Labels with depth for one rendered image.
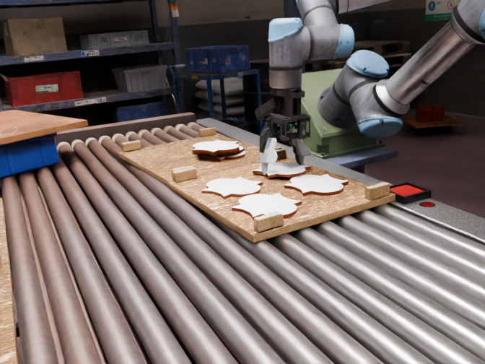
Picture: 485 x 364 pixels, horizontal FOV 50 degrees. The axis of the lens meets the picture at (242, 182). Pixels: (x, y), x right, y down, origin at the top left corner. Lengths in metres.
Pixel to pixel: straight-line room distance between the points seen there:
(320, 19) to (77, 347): 0.87
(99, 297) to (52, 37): 4.71
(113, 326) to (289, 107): 0.66
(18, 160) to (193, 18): 5.01
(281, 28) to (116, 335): 0.74
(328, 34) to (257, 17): 5.66
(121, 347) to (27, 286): 0.27
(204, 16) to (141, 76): 1.36
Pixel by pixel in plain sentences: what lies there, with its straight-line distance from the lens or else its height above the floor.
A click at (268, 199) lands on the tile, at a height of 0.94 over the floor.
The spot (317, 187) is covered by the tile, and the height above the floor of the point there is 0.94.
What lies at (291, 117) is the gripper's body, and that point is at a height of 1.09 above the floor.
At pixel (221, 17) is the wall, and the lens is 6.64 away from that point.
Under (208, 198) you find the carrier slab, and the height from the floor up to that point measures 0.94.
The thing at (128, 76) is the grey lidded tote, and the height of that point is 0.80.
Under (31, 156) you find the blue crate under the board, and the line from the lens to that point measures 1.66.
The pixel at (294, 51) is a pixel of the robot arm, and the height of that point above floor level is 1.23.
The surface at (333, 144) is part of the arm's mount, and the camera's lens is 1.68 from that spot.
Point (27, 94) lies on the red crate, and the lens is 5.34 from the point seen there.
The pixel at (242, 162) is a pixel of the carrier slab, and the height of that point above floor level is 0.94.
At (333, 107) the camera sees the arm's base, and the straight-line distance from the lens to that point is 1.66.
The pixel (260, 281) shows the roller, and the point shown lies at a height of 0.91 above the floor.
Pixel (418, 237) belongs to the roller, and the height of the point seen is 0.92.
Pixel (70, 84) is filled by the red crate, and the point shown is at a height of 0.79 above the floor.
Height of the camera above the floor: 1.31
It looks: 18 degrees down
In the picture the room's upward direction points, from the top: 4 degrees counter-clockwise
